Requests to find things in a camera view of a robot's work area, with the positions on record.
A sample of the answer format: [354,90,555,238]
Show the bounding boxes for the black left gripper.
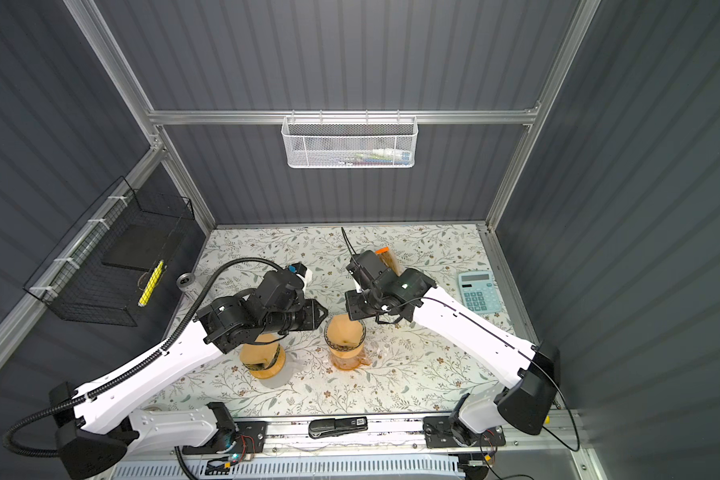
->
[263,297,331,338]

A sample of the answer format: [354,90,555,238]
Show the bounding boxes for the orange glass pitcher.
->
[330,346,372,371]

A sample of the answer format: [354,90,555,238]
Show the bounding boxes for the grey glass dripper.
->
[324,326,366,351]

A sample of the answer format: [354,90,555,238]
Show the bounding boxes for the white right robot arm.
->
[345,250,560,445]

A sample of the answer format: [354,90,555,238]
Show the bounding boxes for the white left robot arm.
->
[51,263,328,479]

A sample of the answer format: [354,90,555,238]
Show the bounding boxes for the orange coffee filter box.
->
[376,247,403,276]

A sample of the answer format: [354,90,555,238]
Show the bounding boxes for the silver cylinder can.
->
[176,272,198,295]

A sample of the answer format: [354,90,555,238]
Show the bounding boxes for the light blue calculator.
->
[457,271,502,315]

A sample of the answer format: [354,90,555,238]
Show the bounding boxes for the black stapler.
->
[308,416,368,439]

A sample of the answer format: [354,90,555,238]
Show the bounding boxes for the pens in white basket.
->
[325,148,414,167]

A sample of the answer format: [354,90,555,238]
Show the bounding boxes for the yellow marker pen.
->
[137,260,165,308]

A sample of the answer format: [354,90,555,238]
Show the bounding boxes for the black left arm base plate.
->
[182,421,268,456]

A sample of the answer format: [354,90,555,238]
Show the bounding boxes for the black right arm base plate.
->
[422,415,506,449]

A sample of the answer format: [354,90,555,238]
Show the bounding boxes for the white wire basket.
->
[281,116,419,169]

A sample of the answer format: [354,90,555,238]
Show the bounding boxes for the black wire basket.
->
[24,179,196,327]

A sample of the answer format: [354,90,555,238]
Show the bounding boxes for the black corrugated cable conduit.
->
[2,256,286,480]

